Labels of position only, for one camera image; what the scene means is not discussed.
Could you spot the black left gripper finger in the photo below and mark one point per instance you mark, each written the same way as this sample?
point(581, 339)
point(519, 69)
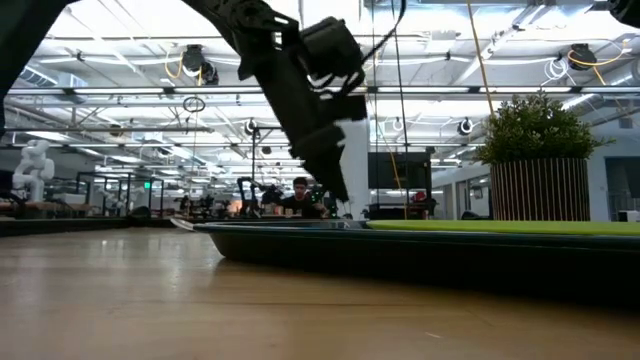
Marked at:
point(322, 160)

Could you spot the dark green plastic tray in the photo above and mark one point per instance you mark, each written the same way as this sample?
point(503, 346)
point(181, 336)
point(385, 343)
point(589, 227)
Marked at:
point(400, 255)

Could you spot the lime green round plate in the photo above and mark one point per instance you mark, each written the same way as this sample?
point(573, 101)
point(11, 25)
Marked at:
point(500, 227)

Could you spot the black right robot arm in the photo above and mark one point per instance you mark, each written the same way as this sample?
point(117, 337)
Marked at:
point(627, 10)

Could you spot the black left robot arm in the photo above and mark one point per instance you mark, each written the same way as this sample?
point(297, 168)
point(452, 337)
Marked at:
point(240, 15)

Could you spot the person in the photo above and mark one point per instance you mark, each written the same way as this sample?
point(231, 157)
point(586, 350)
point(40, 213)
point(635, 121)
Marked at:
point(301, 202)

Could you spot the small plant in striped pot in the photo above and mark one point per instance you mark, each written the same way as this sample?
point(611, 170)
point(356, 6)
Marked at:
point(540, 190)

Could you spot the white humanoid robot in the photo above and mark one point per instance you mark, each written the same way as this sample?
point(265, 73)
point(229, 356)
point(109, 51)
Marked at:
point(34, 170)

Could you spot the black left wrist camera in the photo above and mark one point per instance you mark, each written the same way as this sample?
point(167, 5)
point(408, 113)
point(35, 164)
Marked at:
point(330, 47)

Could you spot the black background workstation frame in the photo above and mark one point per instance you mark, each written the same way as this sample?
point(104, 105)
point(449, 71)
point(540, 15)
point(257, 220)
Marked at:
point(254, 160)

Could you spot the black wall monitor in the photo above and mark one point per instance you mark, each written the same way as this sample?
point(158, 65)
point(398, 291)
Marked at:
point(397, 170)

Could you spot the black aluminium table frame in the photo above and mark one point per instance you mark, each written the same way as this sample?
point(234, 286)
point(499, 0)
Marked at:
point(75, 226)

